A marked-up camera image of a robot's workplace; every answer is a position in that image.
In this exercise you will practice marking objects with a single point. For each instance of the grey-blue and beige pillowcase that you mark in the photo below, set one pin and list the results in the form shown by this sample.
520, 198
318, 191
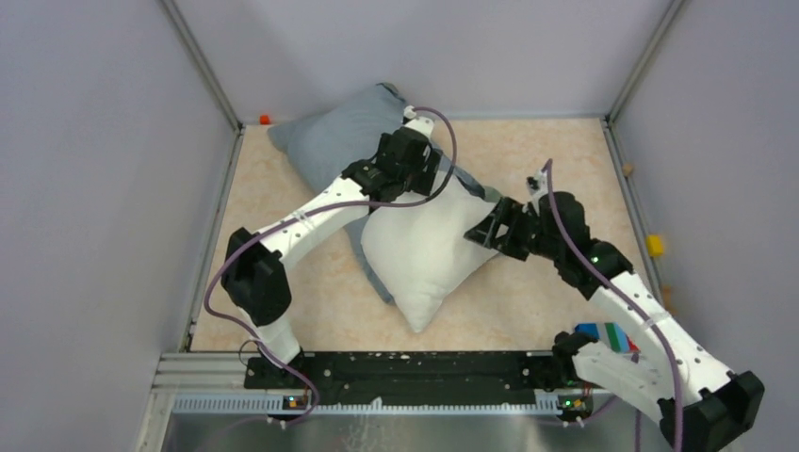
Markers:
320, 146

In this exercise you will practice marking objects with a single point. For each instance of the aluminium frame rail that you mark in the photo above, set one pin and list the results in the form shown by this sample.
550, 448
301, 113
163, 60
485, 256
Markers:
213, 383

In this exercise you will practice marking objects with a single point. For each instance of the white pillow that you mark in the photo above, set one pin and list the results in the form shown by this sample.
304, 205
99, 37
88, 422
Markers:
420, 255

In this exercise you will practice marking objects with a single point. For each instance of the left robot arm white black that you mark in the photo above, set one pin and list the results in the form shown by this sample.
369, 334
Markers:
256, 264

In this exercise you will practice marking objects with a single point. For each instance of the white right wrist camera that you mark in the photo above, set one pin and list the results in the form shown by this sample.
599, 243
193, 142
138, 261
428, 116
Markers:
538, 184

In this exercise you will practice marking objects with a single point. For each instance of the multicolour toy brick stack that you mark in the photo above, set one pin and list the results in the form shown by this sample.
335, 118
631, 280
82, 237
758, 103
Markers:
610, 334

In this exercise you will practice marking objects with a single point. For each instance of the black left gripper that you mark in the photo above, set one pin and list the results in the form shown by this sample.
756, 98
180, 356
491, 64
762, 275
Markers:
421, 181

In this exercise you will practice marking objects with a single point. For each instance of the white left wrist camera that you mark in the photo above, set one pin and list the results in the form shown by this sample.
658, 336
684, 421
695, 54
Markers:
414, 121

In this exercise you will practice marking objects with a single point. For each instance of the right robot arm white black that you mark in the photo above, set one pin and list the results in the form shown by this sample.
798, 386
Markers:
698, 402

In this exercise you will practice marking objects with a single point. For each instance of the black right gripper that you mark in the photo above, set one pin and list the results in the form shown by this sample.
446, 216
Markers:
509, 213

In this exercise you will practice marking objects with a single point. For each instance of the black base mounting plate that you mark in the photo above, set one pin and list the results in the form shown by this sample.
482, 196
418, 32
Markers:
407, 379

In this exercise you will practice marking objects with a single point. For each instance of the small yellow block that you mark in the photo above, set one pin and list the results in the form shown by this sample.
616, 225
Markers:
654, 245

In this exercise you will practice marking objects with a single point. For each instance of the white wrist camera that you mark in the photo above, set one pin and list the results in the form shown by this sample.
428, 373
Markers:
414, 121
538, 184

